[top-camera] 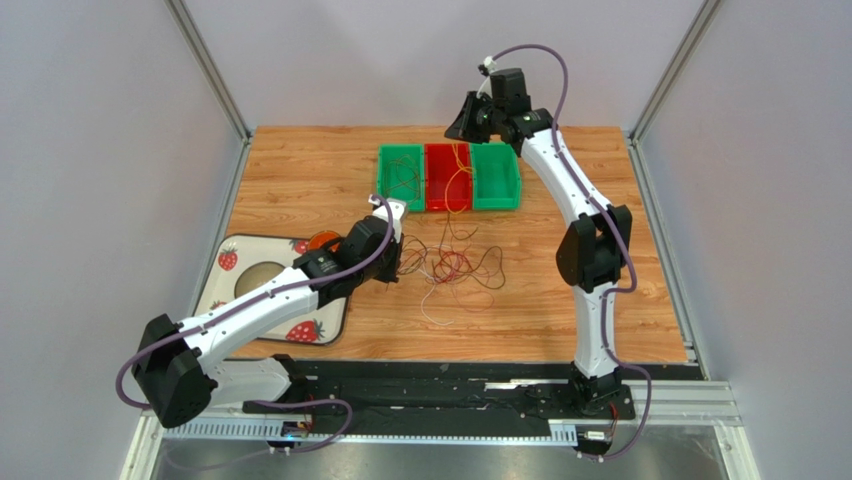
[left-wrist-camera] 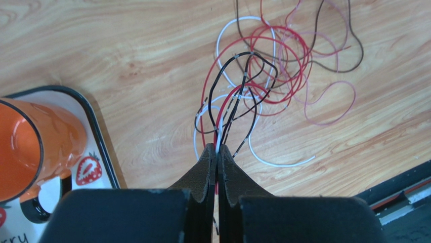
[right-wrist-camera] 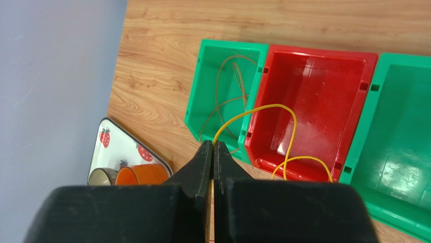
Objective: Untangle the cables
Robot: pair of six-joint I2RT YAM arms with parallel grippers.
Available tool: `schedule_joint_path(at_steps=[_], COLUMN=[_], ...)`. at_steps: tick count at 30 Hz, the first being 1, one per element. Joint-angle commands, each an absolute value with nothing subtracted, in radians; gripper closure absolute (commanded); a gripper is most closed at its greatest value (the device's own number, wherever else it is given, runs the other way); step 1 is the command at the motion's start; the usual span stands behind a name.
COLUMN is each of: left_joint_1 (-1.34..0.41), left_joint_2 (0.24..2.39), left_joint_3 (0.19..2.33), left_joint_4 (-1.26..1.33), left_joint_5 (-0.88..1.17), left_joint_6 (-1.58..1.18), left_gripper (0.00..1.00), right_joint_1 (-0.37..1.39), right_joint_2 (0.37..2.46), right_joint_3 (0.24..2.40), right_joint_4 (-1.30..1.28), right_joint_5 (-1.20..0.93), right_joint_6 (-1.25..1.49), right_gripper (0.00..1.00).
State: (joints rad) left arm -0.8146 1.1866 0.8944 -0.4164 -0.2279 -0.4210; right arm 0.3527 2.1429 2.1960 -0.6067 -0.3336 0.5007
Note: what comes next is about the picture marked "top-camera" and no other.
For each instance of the strawberry pattern tray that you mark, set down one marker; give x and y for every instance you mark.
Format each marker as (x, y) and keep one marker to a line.
(235, 254)

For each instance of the left green bin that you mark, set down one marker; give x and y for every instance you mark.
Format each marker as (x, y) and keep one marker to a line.
(401, 174)

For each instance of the orange plastic cup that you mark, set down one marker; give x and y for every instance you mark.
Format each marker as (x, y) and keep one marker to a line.
(327, 240)

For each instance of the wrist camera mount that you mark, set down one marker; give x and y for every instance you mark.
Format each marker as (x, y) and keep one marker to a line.
(486, 68)
(393, 211)

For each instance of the aluminium frame rail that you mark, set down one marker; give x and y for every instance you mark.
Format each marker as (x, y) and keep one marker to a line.
(660, 403)

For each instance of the right green bin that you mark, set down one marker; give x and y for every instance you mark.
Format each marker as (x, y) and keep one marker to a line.
(497, 182)

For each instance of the green bin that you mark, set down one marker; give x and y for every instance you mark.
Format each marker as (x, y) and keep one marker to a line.
(497, 182)
(401, 174)

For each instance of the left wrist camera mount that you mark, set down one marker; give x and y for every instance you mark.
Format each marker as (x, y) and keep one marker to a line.
(393, 211)

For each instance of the grey bowl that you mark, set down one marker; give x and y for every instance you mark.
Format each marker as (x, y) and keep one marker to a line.
(256, 276)

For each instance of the red bin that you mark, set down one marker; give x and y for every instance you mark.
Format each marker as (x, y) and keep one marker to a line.
(448, 177)

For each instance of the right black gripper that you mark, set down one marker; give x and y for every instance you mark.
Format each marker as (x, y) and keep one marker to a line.
(470, 118)

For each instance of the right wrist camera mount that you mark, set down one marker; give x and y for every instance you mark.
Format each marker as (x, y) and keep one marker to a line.
(486, 68)

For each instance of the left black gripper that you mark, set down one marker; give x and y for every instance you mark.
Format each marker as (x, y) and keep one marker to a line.
(395, 251)

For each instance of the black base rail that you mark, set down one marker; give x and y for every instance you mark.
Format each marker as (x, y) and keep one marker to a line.
(453, 399)

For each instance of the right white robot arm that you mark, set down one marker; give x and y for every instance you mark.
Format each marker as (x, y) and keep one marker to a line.
(590, 257)

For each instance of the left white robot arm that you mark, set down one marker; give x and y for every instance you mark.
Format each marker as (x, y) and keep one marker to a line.
(184, 367)

